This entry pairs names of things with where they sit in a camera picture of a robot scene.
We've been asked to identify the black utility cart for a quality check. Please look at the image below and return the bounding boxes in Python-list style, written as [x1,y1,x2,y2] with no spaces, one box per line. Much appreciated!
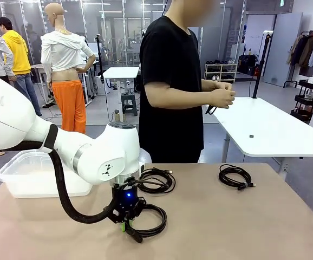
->
[290,79,313,122]

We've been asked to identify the grey partition panel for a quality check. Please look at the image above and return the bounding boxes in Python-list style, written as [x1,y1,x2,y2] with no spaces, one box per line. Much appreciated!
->
[262,12,303,87]

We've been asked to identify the white standing desk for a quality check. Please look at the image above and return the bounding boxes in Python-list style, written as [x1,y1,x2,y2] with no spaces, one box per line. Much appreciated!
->
[102,67,140,122]

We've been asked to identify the black light stand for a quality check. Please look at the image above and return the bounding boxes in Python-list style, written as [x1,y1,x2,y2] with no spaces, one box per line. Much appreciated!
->
[250,30,274,99]

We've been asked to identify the black left arm hose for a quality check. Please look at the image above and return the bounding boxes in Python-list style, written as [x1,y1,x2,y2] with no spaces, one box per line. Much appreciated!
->
[0,123,116,224]

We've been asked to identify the person in black T-shirt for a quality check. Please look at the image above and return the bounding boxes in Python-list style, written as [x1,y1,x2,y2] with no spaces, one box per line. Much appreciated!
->
[138,0,208,164]

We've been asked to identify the black bags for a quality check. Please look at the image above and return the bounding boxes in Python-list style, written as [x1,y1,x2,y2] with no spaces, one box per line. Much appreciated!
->
[238,54,260,76]

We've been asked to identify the thin black cable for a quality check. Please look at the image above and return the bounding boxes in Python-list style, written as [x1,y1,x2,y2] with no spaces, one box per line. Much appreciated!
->
[139,167,177,194]

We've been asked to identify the person's left hand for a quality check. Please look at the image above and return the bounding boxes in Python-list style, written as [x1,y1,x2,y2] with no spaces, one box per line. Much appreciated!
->
[213,81,233,94]

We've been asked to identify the beige hanging coat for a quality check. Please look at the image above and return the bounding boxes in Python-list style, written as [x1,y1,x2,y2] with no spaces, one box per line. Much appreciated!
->
[288,35,303,65]

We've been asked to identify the clear plastic storage bin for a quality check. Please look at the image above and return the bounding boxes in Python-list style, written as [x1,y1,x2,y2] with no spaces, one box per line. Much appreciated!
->
[0,150,94,198]

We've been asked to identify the person's left forearm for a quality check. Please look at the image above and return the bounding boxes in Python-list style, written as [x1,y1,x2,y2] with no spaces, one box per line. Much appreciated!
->
[200,79,217,92]

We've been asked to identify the beige bald mannequin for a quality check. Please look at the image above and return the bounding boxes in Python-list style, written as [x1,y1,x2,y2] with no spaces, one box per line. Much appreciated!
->
[41,2,96,135]

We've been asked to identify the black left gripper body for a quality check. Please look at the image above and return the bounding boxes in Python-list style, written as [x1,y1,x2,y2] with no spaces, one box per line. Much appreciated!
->
[110,181,147,219]

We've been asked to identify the grey step stool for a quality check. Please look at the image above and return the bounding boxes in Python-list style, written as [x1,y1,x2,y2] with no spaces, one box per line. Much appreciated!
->
[121,92,139,116]

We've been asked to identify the white table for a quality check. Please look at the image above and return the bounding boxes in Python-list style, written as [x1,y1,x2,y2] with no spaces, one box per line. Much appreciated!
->
[205,96,313,181]

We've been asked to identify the person's right hand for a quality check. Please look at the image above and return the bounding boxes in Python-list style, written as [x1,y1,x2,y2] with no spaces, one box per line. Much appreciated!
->
[209,88,237,109]

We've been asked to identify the black braided USB cable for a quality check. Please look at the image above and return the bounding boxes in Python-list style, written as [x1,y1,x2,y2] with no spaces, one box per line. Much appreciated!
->
[218,164,257,192]

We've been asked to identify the brown hanging coat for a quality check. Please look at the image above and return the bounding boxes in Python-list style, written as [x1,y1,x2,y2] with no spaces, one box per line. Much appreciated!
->
[298,35,313,68]

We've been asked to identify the black power cable with plug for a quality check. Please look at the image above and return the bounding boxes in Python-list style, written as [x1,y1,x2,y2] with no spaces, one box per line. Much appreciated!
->
[123,203,168,244]

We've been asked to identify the camera on black tripod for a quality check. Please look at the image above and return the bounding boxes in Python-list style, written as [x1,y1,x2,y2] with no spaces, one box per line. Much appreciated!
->
[95,34,106,82]

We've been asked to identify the person in yellow hoodie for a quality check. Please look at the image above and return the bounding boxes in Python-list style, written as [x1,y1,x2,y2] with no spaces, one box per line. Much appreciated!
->
[0,16,42,117]

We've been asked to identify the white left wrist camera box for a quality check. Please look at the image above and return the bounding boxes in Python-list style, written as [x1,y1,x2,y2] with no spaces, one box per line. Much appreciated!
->
[139,148,152,174]

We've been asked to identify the white shoe rack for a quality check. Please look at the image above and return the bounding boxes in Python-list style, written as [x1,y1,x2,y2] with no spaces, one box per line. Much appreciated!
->
[204,63,238,84]

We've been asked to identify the person's right forearm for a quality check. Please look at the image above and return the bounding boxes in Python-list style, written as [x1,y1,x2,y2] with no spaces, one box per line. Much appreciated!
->
[145,81,214,108]

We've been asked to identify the black clothes rack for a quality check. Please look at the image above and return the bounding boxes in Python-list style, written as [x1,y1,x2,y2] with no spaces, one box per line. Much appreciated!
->
[282,30,313,89]

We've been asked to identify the orange mannequin pants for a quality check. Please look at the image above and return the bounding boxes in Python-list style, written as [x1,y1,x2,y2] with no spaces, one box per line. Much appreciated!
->
[51,80,88,135]

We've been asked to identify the white mannequin shirt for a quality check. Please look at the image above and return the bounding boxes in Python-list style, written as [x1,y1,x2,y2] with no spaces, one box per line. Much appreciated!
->
[41,30,95,83]

